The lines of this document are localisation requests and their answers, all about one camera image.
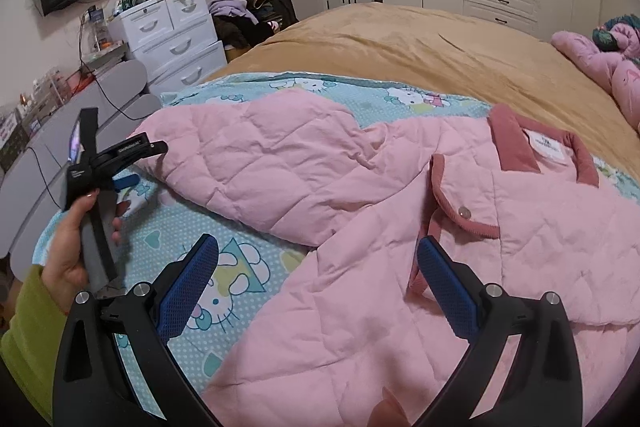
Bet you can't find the cartoon cat printed blanket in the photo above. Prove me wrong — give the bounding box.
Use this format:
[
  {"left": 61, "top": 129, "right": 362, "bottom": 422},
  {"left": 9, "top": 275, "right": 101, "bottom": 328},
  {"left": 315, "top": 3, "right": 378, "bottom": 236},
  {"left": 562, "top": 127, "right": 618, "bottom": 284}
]
[{"left": 42, "top": 69, "right": 640, "bottom": 410}]

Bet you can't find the person's left hand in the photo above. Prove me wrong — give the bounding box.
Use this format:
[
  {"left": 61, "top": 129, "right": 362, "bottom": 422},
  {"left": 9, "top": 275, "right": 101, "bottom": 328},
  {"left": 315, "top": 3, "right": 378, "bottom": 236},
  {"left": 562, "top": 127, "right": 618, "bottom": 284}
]
[{"left": 40, "top": 189, "right": 133, "bottom": 315}]

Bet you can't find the tan bedspread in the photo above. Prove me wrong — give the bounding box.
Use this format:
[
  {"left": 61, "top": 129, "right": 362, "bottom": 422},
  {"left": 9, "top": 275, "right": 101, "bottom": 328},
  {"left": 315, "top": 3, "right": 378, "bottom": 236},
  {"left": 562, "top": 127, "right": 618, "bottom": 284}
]
[{"left": 200, "top": 1, "right": 640, "bottom": 188}]

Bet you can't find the purple clothes pile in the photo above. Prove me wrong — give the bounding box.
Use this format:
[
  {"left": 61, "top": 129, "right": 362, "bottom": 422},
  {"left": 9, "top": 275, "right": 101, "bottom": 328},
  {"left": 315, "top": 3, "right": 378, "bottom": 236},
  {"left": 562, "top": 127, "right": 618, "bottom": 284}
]
[{"left": 208, "top": 0, "right": 260, "bottom": 26}]

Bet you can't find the person's left forearm green sleeve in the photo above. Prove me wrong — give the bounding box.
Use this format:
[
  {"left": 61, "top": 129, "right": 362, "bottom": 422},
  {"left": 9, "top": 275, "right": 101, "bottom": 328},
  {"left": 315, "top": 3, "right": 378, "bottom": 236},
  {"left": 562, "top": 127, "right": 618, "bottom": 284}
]
[{"left": 0, "top": 264, "right": 69, "bottom": 426}]

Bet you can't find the person's right hand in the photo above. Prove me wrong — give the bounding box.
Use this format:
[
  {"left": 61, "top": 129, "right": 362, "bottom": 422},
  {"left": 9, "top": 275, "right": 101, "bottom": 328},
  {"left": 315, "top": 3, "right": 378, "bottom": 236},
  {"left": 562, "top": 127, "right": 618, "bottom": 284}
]
[{"left": 369, "top": 386, "right": 418, "bottom": 427}]

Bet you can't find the white drawer chest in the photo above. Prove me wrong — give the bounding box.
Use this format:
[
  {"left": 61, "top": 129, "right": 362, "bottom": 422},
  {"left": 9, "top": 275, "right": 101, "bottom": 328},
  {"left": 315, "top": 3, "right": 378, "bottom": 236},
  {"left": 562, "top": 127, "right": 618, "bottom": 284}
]
[{"left": 106, "top": 0, "right": 229, "bottom": 96}]

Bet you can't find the clutter of small boxes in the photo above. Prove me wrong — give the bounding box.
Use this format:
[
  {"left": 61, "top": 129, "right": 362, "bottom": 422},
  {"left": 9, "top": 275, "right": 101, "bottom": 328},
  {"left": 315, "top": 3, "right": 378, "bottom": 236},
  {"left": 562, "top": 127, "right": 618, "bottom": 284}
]
[{"left": 0, "top": 68, "right": 71, "bottom": 170}]

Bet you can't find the black cable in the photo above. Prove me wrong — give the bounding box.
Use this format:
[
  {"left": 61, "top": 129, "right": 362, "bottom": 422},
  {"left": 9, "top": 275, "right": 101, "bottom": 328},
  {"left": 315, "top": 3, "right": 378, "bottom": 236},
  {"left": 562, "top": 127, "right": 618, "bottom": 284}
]
[{"left": 22, "top": 14, "right": 132, "bottom": 208}]

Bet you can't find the black bag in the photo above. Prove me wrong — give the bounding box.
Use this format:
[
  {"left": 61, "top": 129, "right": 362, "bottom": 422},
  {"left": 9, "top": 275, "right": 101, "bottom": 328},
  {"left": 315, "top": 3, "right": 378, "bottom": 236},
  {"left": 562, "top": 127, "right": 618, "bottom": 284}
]
[{"left": 239, "top": 0, "right": 297, "bottom": 35}]

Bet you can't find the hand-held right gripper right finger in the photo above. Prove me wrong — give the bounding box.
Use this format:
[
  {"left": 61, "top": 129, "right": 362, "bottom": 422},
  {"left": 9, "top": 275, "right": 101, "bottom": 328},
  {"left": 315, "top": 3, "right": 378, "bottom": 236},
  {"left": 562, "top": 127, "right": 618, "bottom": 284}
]
[{"left": 416, "top": 234, "right": 583, "bottom": 427}]

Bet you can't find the pink floral comforter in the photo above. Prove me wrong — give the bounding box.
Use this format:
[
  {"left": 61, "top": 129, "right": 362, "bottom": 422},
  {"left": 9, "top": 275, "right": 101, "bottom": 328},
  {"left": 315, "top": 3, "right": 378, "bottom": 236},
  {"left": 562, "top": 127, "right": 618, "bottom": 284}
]
[{"left": 550, "top": 14, "right": 640, "bottom": 132}]

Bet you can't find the pink quilted jacket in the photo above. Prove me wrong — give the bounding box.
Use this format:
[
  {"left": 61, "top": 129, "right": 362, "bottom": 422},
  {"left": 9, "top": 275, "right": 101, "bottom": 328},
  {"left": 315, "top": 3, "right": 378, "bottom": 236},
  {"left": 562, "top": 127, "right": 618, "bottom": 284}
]
[{"left": 137, "top": 88, "right": 640, "bottom": 427}]

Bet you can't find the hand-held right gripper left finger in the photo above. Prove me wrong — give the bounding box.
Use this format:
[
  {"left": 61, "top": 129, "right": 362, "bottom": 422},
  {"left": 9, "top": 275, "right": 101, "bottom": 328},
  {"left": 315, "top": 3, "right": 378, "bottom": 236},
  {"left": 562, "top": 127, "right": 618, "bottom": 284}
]
[{"left": 52, "top": 233, "right": 221, "bottom": 427}]

